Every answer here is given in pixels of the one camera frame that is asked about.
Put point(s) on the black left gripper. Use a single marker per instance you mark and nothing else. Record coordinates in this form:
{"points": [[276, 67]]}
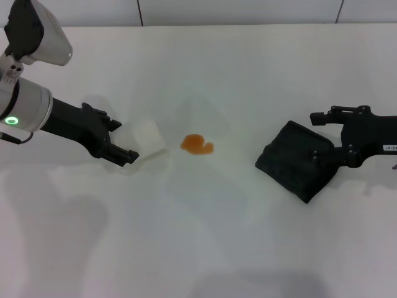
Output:
{"points": [[74, 127]]}

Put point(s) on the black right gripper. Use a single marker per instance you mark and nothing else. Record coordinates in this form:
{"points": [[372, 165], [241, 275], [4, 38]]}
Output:
{"points": [[372, 136]]}

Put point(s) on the white paper cup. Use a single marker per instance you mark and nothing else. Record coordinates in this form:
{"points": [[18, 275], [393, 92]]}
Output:
{"points": [[145, 136]]}

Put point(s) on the dark blue rag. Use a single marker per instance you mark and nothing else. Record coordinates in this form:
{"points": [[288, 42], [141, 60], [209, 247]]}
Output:
{"points": [[288, 161]]}

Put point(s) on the brown water stain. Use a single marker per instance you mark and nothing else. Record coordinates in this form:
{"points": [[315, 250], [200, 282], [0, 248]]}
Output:
{"points": [[195, 144]]}

